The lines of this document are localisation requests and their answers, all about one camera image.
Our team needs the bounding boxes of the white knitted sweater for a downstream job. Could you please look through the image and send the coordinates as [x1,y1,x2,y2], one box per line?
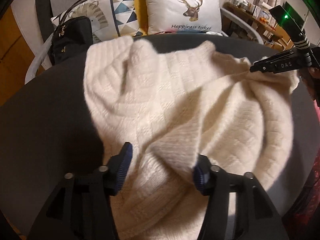
[84,36,299,239]

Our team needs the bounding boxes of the wooden side table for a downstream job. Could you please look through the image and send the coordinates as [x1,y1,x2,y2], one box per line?
[223,2,293,51]

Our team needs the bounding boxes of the black television screen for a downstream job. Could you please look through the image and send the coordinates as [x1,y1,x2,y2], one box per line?
[283,2,310,31]

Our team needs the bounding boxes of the black handbag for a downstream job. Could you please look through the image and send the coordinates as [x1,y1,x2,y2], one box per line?
[48,16,93,65]

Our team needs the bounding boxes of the deer print white cushion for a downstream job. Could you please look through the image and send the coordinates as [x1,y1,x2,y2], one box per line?
[145,0,222,35]

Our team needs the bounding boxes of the geometric triangle pattern cushion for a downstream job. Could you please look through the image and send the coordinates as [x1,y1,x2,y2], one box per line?
[51,0,143,43]

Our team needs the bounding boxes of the grey yellow blue sofa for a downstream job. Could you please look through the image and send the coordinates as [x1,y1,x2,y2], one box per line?
[25,0,263,82]

